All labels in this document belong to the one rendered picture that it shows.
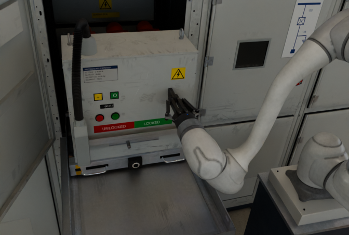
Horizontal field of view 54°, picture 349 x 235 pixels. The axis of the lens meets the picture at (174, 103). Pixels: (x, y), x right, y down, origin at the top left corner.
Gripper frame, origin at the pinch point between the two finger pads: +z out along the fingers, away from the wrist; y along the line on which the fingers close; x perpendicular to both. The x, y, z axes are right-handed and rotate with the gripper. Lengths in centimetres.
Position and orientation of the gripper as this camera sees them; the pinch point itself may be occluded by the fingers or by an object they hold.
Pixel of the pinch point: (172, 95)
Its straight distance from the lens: 130.4
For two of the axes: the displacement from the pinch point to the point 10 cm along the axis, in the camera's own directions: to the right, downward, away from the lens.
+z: -2.8, -5.5, 7.9
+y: 9.6, -1.0, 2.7
